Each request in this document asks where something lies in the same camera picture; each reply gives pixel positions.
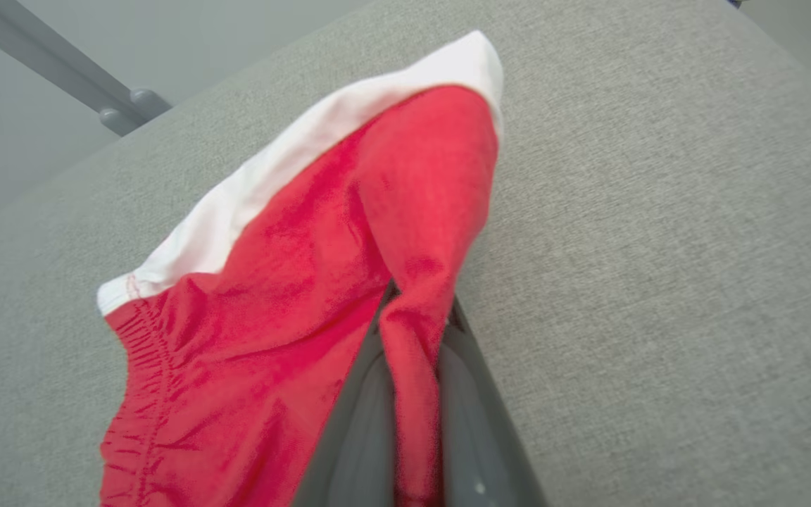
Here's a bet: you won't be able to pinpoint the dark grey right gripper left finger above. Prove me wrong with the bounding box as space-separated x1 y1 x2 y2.
291 280 398 507

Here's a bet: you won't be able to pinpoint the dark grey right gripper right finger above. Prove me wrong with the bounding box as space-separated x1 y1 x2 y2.
436 296 548 507

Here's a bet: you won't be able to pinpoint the red shorts with white band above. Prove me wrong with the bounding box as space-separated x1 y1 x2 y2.
96 30 505 507

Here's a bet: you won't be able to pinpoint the grey fabric sofa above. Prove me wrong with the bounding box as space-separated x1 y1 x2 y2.
0 0 811 507

